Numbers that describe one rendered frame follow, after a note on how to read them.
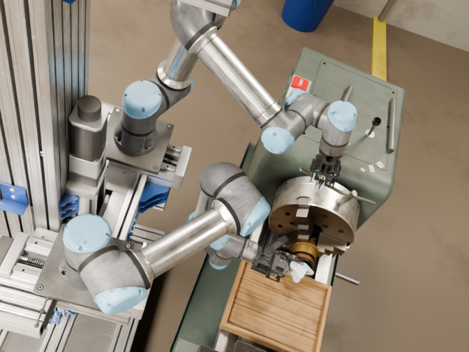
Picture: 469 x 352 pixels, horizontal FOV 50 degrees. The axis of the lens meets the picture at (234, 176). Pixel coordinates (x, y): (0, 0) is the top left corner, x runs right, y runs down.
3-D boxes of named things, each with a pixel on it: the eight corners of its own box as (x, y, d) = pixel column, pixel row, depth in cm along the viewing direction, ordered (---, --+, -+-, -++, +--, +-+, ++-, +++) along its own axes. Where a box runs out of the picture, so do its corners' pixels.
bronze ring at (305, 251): (299, 231, 174) (294, 253, 169) (324, 241, 175) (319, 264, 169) (291, 243, 182) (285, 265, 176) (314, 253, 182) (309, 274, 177)
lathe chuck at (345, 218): (259, 207, 196) (304, 170, 171) (324, 244, 202) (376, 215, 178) (252, 225, 190) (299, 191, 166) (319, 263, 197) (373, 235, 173)
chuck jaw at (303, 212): (303, 218, 182) (297, 197, 174) (317, 218, 180) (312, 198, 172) (297, 243, 175) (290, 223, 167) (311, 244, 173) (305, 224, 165)
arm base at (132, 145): (107, 148, 169) (109, 130, 161) (121, 116, 178) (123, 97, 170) (151, 160, 170) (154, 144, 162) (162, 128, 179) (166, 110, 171)
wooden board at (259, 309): (242, 255, 193) (245, 251, 190) (328, 290, 194) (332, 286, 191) (218, 327, 175) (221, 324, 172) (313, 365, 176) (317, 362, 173)
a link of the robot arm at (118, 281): (79, 279, 132) (241, 186, 155) (107, 327, 128) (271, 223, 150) (74, 263, 122) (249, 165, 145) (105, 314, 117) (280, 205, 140)
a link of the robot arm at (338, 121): (336, 93, 133) (364, 107, 130) (327, 121, 142) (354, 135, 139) (321, 109, 129) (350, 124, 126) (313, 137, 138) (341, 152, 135)
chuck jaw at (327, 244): (322, 223, 181) (352, 235, 181) (317, 230, 185) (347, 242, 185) (316, 248, 175) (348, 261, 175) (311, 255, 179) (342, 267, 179)
